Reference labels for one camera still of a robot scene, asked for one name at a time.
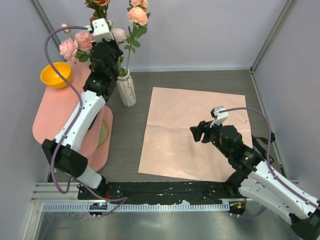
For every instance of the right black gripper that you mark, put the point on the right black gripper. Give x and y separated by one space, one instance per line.
203 127

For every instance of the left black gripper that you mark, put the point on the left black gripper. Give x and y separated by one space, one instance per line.
113 43

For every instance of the pink rose bud stem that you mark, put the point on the pink rose bud stem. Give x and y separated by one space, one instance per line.
76 47

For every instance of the red leafy flower stem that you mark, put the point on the red leafy flower stem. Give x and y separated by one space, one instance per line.
100 8

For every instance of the peach rose stem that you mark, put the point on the peach rose stem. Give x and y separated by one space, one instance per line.
138 16

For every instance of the pale pink rose stem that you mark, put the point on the pale pink rose stem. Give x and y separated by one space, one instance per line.
118 33

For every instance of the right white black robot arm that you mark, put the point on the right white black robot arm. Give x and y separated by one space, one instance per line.
254 179

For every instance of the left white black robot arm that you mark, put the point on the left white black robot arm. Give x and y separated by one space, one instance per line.
62 152

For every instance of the white ribbed ceramic vase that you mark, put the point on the white ribbed ceramic vase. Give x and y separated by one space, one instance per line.
126 87

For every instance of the orange plastic bowl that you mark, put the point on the orange plastic bowl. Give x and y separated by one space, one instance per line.
50 78

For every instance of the pink tiered wooden shelf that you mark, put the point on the pink tiered wooden shelf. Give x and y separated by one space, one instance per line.
56 107

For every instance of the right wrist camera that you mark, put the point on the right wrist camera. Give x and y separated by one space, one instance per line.
219 115

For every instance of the slotted white cable duct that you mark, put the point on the slotted white cable duct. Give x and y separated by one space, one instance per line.
102 207

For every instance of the black mounting base plate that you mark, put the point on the black mounting base plate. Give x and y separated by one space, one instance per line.
169 192

